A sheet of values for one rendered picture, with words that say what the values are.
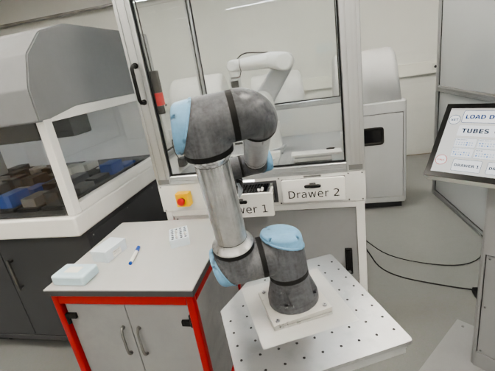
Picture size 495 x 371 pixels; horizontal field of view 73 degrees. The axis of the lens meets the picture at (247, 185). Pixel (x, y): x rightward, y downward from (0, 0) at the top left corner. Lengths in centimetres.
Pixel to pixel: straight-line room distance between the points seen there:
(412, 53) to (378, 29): 52
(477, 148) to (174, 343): 134
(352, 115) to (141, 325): 121
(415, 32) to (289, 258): 426
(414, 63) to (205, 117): 432
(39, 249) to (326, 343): 163
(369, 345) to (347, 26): 113
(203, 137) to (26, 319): 204
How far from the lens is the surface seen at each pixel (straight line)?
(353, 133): 155
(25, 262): 228
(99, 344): 167
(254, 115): 73
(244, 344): 100
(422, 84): 501
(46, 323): 249
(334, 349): 96
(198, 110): 72
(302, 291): 101
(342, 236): 174
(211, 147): 73
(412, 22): 494
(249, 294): 115
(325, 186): 159
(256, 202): 149
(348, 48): 151
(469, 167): 145
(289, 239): 92
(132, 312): 146
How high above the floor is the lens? 145
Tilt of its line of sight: 19 degrees down
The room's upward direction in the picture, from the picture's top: 9 degrees counter-clockwise
